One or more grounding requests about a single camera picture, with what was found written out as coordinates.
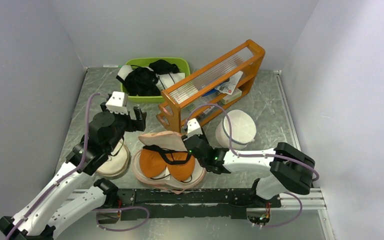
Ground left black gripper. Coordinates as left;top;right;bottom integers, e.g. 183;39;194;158
100;102;147;152

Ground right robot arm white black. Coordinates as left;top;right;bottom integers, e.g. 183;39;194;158
183;135;319;207

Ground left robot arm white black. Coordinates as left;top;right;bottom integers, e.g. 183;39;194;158
0;105;147;240

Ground beige round laundry bag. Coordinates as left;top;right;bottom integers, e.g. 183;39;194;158
96;140;130;177

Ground white cylindrical mesh laundry bag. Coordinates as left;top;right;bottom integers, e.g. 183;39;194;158
215;109;257;150

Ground black garment in basin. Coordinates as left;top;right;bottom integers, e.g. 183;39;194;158
116;59;181;97

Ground white garment in basin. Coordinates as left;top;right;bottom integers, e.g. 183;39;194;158
117;64;187;92

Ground orange wooden shelf rack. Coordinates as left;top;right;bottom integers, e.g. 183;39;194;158
156;39;266;133

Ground small box on shelf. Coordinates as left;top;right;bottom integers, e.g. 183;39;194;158
220;88;242;105

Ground printed packet on shelf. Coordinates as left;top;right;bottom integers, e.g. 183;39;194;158
215;71;244;95

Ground green plastic basin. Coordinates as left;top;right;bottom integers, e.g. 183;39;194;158
116;57;191;103

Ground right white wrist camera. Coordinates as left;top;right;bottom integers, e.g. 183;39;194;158
186;118;203;138

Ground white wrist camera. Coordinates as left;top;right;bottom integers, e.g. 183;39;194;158
186;118;203;138
105;91;129;115

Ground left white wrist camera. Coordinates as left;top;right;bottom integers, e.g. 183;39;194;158
105;91;129;115

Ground orange bra black straps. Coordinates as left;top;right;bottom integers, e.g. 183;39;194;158
139;145;197;183

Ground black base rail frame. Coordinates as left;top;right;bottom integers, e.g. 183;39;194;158
102;188;281;220

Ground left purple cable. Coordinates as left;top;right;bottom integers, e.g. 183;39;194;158
4;92;112;240

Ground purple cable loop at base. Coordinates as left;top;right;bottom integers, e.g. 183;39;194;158
92;205;150;233

